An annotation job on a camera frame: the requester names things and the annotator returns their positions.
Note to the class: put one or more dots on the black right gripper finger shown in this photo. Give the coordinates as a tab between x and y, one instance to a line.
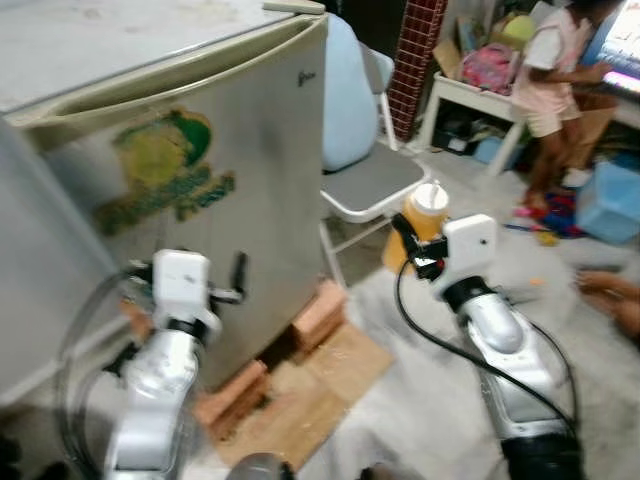
405	232

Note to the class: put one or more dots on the orange sauce bottle white cap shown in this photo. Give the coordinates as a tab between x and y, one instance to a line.
428	212

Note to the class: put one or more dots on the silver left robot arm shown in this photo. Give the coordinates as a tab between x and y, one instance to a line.
155	400

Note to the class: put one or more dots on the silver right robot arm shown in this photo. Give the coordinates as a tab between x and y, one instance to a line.
510	350

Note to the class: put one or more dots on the beige mini fridge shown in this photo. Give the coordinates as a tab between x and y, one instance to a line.
270	190

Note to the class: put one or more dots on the green yellow fridge sticker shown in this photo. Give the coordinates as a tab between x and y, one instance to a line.
160	155

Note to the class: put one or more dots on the person's bare hand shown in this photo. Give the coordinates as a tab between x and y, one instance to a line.
610	298

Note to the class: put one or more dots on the white grey chair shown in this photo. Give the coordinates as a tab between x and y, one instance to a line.
370	185

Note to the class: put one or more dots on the red brick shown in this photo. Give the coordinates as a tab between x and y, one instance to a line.
235	400
320	315

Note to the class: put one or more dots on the light blue plastic box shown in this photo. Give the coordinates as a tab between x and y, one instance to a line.
610	205

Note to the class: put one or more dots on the brown wooden board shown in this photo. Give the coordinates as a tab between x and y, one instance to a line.
320	390

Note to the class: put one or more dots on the light blue cushion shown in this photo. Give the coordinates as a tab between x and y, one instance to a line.
348	95

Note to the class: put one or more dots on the white low table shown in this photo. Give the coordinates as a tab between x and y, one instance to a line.
470	95

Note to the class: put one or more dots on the red tiled pillar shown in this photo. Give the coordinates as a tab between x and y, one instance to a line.
412	60

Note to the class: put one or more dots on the pink backpack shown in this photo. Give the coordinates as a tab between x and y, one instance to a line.
488	68

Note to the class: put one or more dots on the brown cardboard box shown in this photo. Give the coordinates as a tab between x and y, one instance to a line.
598	125

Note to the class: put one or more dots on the child in pink clothes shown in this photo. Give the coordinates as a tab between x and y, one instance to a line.
550	80

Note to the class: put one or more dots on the bright television screen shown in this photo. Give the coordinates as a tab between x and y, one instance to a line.
622	45

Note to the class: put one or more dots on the beige flat object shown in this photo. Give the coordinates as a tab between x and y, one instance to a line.
295	6

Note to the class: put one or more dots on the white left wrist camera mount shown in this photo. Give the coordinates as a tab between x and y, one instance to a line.
182	285

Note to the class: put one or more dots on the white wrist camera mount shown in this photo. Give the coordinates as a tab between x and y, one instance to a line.
182	285
470	248

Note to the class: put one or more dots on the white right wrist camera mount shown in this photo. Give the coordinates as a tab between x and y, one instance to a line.
470	248

